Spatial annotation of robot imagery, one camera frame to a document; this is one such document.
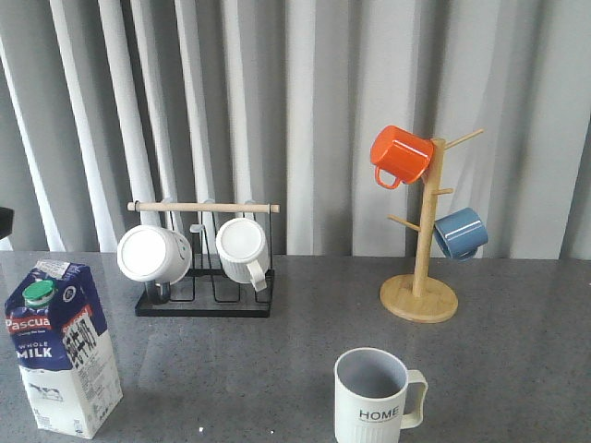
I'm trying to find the white round smiley mug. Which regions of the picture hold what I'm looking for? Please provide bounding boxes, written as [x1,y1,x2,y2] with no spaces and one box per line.
[116,225,192,284]

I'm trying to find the grey white curtain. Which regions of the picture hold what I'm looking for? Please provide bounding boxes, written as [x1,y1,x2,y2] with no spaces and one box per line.
[1,1,590,259]

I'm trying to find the orange mug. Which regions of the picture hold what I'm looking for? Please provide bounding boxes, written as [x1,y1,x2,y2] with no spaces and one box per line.
[370,126,435,189]

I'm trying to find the white ribbed mug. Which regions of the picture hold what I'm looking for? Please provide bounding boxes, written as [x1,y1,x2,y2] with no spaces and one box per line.
[216,218,270,292]

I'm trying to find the cream HOME mug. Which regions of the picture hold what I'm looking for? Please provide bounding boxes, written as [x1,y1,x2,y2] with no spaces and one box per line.
[333,347,428,442]

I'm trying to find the blue white milk carton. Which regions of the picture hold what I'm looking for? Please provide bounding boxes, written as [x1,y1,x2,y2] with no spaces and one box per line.
[5,259,123,438]

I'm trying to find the wooden mug tree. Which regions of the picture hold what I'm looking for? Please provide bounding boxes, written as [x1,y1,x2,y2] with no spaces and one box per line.
[380,128,484,323]

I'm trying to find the blue mug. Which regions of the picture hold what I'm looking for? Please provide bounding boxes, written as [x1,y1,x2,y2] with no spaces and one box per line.
[433,208,488,261]

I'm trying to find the black wire mug rack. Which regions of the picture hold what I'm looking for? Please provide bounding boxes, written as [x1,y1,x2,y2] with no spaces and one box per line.
[127,201,280,317]

